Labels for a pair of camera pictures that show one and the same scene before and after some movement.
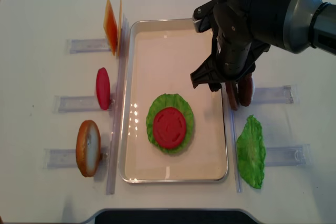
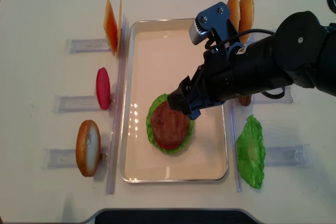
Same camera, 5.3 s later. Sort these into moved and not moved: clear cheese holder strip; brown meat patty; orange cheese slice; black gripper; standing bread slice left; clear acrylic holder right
Moved: black gripper; brown meat patty
Not moved: clear acrylic holder right; standing bread slice left; orange cheese slice; clear cheese holder strip
